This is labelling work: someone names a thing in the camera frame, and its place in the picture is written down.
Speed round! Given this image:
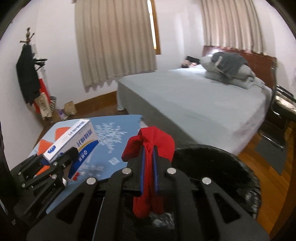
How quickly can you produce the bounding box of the red cloth glove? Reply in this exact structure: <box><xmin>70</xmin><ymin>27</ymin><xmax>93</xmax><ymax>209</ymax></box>
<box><xmin>121</xmin><ymin>126</ymin><xmax>175</xmax><ymax>218</ymax></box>

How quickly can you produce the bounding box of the white blue medicine box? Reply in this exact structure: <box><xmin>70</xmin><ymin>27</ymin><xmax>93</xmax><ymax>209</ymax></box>
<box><xmin>43</xmin><ymin>119</ymin><xmax>100</xmax><ymax>180</ymax></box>

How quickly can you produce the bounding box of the black round trash bin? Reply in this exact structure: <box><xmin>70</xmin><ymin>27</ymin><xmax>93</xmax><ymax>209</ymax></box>
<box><xmin>147</xmin><ymin>143</ymin><xmax>263</xmax><ymax>230</ymax></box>

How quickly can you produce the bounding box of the blue patterned table cloth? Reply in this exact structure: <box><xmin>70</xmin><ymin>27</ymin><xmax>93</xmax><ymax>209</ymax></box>
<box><xmin>28</xmin><ymin>114</ymin><xmax>143</xmax><ymax>214</ymax></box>

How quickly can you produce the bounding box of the bed with grey sheet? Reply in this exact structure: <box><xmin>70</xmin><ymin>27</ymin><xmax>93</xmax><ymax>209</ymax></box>
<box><xmin>117</xmin><ymin>66</ymin><xmax>271</xmax><ymax>155</ymax></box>

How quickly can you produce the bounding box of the brown paper bag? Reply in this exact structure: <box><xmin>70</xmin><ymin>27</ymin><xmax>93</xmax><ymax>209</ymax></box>
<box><xmin>64</xmin><ymin>101</ymin><xmax>77</xmax><ymax>116</ymax></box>

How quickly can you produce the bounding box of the beige printed hanging bag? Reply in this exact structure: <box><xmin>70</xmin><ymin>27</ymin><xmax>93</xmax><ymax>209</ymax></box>
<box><xmin>34</xmin><ymin>92</ymin><xmax>52</xmax><ymax>120</ymax></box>

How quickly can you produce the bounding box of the striped tote bag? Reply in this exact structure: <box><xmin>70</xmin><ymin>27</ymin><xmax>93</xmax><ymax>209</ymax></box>
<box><xmin>50</xmin><ymin>96</ymin><xmax>57</xmax><ymax>114</ymax></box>

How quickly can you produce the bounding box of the red hanging garment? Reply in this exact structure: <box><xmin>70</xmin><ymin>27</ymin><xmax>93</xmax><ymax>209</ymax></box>
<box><xmin>33</xmin><ymin>76</ymin><xmax>50</xmax><ymax>114</ymax></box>

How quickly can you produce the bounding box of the black hanging coat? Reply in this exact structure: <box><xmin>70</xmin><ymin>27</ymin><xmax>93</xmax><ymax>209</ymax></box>
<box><xmin>16</xmin><ymin>44</ymin><xmax>48</xmax><ymax>105</ymax></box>

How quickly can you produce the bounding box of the grey folded blanket pile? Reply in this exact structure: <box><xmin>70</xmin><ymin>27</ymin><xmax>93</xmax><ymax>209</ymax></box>
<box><xmin>200</xmin><ymin>52</ymin><xmax>265</xmax><ymax>89</ymax></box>

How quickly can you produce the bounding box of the beige left window curtain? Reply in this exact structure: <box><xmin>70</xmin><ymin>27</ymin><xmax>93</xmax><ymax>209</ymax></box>
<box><xmin>74</xmin><ymin>1</ymin><xmax>157</xmax><ymax>88</ymax></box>

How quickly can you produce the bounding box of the beige window curtain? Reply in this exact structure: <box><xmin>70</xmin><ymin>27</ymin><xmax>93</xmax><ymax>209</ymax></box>
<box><xmin>200</xmin><ymin>0</ymin><xmax>266</xmax><ymax>54</ymax></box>
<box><xmin>74</xmin><ymin>1</ymin><xmax>157</xmax><ymax>88</ymax></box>

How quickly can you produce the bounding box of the wooden coat rack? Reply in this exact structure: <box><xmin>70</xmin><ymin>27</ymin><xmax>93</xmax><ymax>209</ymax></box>
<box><xmin>20</xmin><ymin>27</ymin><xmax>35</xmax><ymax>45</ymax></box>

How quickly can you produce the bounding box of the dark wooden headboard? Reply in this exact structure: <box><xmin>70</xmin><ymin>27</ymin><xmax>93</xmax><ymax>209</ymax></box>
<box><xmin>202</xmin><ymin>46</ymin><xmax>277</xmax><ymax>89</ymax></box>

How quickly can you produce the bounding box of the beige right window curtain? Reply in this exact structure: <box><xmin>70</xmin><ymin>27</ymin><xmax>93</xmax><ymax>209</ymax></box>
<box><xmin>200</xmin><ymin>0</ymin><xmax>266</xmax><ymax>54</ymax></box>

